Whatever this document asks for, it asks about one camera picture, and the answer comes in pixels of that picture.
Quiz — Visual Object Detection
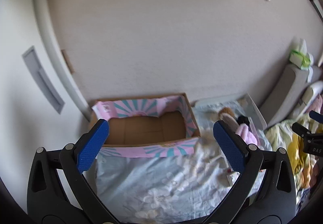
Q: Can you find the grey recessed door handle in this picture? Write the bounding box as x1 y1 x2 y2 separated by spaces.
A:
22 46 65 114

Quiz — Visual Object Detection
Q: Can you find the pink knit roll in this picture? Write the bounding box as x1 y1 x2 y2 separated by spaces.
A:
235 123 258 145

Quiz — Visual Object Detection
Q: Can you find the yellow floral quilt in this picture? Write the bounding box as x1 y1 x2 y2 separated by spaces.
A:
265 113 323 214

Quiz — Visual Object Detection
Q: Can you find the cardboard box with pink lining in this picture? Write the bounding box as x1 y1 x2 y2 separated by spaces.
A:
88 92 201 159

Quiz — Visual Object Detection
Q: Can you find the small white vial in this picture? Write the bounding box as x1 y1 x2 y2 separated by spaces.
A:
226 169 240 186

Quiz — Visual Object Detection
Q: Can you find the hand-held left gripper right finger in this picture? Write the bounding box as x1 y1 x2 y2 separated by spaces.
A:
213 120 296 224

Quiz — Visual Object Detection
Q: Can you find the light blue floral cloth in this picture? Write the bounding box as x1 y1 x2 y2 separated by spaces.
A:
94 103 273 224

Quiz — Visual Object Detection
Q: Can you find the white door frame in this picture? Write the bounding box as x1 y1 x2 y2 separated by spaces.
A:
31 0 92 122

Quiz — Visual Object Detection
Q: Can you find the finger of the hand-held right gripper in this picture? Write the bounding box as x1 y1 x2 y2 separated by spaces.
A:
309 110 323 123
292 123 314 139

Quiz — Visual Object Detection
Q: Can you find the white pillow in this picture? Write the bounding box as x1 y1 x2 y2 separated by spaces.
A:
301 81 323 114

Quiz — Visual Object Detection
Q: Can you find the green tissue pack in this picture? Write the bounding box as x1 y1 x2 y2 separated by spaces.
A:
289 38 315 71

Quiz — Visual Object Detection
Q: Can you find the brown plush item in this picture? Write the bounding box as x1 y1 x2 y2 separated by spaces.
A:
217 107 239 134

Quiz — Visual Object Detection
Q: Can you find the pink cloth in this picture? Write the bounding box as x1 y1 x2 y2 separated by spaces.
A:
310 95 323 114

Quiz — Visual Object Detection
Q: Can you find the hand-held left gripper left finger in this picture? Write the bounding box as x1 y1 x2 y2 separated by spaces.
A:
26 119 119 224

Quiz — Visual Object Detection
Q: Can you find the grey cushion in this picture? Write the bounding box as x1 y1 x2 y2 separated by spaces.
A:
260 64 321 126

